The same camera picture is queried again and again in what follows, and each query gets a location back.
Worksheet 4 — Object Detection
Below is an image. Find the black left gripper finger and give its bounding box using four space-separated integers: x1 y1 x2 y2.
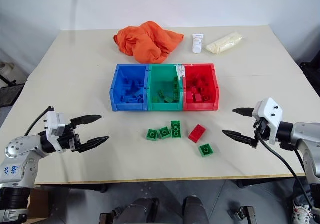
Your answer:
70 114 103 128
78 135 111 153

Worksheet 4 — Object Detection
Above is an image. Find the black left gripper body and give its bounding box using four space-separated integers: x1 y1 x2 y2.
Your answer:
57 123 82 153

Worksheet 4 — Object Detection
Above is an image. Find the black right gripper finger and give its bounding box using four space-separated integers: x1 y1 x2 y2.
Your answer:
232 107 256 118
221 130 258 149

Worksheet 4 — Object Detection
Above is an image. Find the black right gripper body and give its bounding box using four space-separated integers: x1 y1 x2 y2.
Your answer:
252 117 271 149

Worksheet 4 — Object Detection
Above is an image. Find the small green square brick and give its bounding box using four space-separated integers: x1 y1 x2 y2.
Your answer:
198 143 214 158
145 128 160 142
158 126 172 140

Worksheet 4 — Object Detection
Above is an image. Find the red rectangular brick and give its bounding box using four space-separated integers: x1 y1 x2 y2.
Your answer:
188 124 207 143

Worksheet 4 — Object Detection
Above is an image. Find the red plastic bin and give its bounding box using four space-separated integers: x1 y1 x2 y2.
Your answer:
181 63 221 111

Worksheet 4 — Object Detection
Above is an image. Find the blue plastic bin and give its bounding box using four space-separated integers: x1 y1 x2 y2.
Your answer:
109 64 150 112

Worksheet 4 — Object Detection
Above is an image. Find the long green brick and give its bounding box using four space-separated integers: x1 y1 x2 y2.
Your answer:
170 120 183 139

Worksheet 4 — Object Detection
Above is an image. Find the black bag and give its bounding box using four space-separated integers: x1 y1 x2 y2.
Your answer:
299 62 320 97

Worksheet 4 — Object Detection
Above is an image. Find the cream powder plastic bag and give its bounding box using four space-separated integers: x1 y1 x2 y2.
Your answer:
204 32 244 55

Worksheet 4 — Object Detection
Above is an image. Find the brown cardboard box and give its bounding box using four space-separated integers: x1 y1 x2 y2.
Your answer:
26 188 50 219

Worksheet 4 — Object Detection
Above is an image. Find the black stand base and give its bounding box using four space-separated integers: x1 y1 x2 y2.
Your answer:
0 73 26 108

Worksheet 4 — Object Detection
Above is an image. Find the dark rounded shape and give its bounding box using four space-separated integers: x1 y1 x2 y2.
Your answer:
183 195 210 224
115 197 160 224

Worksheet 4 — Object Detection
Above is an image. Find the white cream tube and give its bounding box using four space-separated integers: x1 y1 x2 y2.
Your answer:
191 33 205 54

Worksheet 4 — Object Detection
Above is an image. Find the green plastic bin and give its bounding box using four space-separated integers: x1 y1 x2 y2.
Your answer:
146 64 186 111

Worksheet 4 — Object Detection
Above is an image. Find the white red sneaker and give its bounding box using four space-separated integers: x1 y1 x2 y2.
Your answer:
291 196 314 224

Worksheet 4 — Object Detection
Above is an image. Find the white round container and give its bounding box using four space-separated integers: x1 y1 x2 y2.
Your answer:
0 62 16 83

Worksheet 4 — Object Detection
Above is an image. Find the crumpled orange cloth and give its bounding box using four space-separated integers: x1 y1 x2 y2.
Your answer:
112 21 185 65

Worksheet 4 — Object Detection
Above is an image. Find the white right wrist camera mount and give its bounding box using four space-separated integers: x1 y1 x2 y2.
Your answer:
252 97 284 145

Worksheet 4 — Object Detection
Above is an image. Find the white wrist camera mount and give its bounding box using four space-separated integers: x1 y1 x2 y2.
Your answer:
252 97 284 145
43 111 67 138

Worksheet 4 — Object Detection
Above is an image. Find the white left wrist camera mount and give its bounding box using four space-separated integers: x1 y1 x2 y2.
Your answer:
43 111 67 138

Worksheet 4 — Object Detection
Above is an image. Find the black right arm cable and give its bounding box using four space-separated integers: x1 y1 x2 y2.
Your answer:
258 131 314 211

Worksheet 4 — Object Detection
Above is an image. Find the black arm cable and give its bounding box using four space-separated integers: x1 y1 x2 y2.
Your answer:
258 131 314 211
23 106 55 136

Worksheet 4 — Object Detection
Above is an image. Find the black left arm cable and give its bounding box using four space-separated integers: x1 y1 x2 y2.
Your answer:
23 106 55 136

